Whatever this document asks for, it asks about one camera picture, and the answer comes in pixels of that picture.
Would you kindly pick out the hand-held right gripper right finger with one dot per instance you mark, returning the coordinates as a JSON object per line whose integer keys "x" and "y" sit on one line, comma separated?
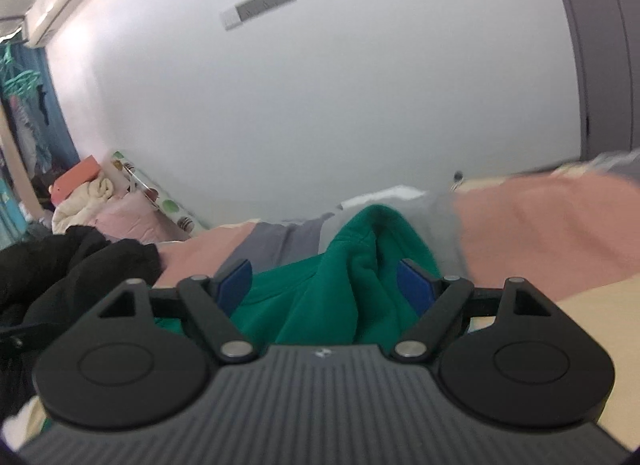
{"x": 412, "y": 290}

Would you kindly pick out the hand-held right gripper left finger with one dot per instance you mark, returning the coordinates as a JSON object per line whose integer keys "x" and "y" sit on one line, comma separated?
{"x": 234, "y": 287}

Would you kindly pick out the green hooded sweatshirt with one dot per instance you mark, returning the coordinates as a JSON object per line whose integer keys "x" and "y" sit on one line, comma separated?
{"x": 350, "y": 285}

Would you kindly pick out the green clothes hangers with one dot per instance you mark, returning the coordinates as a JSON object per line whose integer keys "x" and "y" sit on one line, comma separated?
{"x": 20, "y": 76}

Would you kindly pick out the polka dot cloth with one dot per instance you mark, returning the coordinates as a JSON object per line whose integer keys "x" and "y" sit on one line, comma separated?
{"x": 167, "y": 207}

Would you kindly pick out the pink quilt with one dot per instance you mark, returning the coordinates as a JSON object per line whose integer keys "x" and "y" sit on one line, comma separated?
{"x": 135, "y": 220}

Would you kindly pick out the pink grey cream bed sheet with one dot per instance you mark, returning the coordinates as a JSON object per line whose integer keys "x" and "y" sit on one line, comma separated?
{"x": 525, "y": 235}

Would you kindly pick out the black clothing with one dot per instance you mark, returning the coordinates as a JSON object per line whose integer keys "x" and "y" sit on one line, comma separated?
{"x": 65, "y": 270}

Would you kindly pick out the cream fluffy blanket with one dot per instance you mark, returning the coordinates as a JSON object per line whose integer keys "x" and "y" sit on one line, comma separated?
{"x": 85, "y": 205}

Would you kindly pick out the coral folded cloth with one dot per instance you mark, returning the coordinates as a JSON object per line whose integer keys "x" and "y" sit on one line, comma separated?
{"x": 77, "y": 179}

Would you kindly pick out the blue curtain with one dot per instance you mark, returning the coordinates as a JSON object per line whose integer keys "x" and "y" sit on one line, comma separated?
{"x": 57, "y": 130}

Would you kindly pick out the grey wardrobe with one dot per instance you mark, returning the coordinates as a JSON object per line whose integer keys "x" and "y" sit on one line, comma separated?
{"x": 605, "y": 45}

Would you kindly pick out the white wall switch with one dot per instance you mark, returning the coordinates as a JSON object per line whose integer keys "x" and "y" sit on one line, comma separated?
{"x": 230, "y": 19}

